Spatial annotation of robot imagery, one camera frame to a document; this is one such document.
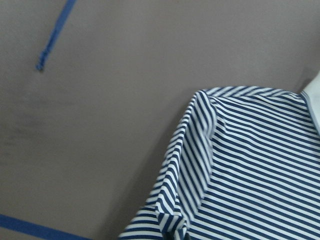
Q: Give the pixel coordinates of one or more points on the blue white striped polo shirt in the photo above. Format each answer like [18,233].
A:
[242,164]

